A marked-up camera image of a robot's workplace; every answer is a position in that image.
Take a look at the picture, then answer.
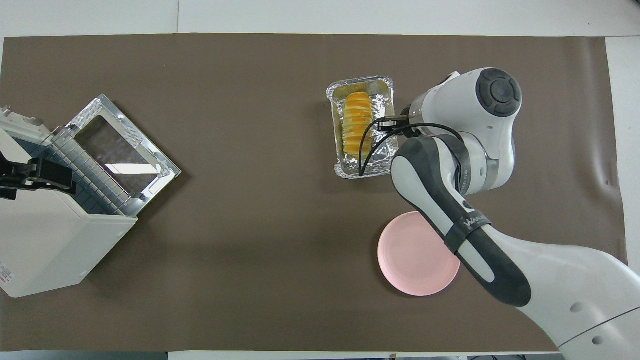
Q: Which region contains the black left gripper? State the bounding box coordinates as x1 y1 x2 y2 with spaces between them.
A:
0 152 77 201

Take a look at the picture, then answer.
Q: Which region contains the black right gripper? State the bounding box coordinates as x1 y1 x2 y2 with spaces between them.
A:
398 102 417 140

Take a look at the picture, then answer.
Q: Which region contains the aluminium foil tray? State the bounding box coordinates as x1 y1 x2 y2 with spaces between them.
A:
326 75 401 180

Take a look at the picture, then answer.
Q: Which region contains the yellow ridged bread loaf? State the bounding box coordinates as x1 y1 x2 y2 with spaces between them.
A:
342 92 374 157

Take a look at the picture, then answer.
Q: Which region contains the cream toaster oven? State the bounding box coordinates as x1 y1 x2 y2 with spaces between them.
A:
0 105 138 299

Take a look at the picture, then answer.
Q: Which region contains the glass oven door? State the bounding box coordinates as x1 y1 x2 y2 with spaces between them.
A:
65 93 182 217

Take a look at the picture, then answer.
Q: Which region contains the pink round plate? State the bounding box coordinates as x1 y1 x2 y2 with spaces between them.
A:
377 211 462 297

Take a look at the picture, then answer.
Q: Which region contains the brown table mat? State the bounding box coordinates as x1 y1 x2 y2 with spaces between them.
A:
0 33 628 352

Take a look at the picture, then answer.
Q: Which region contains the wire oven rack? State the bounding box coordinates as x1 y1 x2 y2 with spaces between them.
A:
50 127 138 216

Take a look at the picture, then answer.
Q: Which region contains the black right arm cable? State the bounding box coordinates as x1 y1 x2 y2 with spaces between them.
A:
358 116 468 196

